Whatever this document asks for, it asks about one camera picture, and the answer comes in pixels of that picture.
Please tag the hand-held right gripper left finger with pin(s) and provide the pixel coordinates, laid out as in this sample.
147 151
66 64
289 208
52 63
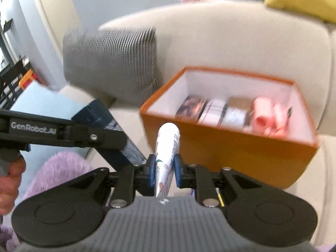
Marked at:
151 170

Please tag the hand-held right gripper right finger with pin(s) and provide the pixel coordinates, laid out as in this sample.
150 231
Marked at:
178 170

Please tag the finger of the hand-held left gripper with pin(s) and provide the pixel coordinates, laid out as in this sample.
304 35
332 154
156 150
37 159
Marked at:
105 139

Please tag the dark shampoo bottle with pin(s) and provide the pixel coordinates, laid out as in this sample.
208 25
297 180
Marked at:
97 113

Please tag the white floral lotion tube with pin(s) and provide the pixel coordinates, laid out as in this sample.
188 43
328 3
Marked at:
166 141

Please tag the orange storage box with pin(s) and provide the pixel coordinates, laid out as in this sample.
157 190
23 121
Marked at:
236 152

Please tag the grey labelled case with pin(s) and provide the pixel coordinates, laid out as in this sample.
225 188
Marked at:
235 118

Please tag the pink cup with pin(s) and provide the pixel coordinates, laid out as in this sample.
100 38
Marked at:
261 115

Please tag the pink pump bottle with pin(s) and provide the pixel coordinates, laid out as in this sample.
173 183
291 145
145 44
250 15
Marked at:
279 120

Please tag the person's left hand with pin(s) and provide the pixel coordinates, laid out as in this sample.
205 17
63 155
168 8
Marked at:
10 191

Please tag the light blue pad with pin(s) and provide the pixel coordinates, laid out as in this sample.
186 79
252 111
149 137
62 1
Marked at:
44 99

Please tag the purple fuzzy blanket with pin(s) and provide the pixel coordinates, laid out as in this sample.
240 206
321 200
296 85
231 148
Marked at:
60 168

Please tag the orange plastic item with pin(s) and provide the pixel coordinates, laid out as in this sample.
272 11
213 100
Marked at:
30 80

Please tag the dark printed box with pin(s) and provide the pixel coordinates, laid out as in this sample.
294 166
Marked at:
190 107

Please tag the white striped box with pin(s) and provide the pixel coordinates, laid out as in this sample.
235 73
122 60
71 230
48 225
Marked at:
212 113

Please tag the black white patterned cushion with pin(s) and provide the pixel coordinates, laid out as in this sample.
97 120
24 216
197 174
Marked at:
110 65

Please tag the beige sofa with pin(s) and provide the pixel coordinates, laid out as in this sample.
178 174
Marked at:
236 36

